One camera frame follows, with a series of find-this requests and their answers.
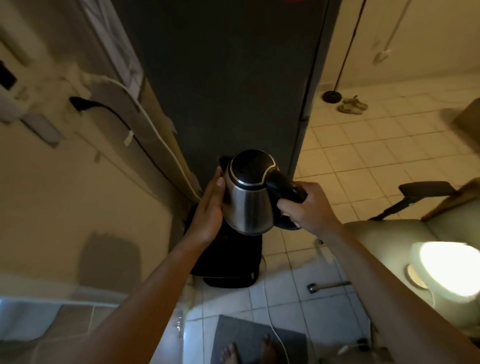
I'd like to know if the person's right hand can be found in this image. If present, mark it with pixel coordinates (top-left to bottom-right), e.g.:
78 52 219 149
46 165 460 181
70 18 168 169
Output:
276 181 342 239

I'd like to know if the person's left hand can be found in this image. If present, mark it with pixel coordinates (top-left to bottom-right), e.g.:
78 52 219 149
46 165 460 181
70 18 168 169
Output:
185 166 227 247

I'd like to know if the steel electric kettle black lid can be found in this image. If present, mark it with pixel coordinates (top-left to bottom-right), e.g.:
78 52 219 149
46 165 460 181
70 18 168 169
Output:
218 149 308 236

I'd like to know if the person's left forearm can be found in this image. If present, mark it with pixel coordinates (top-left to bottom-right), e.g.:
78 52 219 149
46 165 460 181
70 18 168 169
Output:
74 232 211 364

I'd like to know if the person's right forearm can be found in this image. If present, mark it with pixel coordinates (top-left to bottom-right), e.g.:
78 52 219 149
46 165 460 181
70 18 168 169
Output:
322 221 480 364

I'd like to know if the person's left foot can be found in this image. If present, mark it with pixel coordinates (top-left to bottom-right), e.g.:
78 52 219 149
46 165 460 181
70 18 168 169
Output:
219 341 239 364

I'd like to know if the person's foot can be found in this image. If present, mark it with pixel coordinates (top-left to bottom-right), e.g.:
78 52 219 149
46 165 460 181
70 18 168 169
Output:
219 341 239 364
260 334 280 364

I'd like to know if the person's right foot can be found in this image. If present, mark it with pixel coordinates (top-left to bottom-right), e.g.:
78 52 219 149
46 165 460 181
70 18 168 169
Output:
260 334 280 364

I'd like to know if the black square stool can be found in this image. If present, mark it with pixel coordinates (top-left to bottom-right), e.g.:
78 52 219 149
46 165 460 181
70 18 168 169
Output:
183 202 263 290

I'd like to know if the beige office chair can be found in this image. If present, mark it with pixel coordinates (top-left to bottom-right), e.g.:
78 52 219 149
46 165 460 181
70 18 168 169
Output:
306 181 480 338

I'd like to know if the beige flat panel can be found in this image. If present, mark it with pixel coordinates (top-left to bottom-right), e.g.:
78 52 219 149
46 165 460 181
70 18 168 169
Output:
138 78 203 200

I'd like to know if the black floor lamp stand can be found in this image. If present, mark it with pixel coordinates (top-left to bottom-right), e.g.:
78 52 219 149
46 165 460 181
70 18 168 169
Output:
321 0 368 104

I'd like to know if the grey floor mat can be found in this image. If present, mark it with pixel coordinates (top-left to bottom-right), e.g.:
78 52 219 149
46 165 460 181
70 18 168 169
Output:
209 314 309 364

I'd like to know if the dark grey refrigerator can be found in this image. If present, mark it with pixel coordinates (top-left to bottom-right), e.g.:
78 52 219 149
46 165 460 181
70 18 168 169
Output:
112 0 343 188

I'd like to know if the white shade table lamp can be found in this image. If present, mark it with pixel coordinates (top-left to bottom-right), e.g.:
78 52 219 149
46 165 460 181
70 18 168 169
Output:
404 241 480 304

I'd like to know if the white wall cable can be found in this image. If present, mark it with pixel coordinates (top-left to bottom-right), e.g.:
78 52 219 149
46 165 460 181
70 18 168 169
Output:
86 73 202 202

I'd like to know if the white floor power cable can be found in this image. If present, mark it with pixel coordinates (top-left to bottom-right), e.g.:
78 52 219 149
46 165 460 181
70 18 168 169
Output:
260 254 290 364

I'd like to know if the black wall cable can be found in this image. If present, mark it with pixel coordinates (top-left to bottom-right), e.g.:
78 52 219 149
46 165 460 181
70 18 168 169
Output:
69 96 196 200

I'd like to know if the white hanging cord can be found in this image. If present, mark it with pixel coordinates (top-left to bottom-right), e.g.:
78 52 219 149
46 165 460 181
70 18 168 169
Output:
373 0 413 65

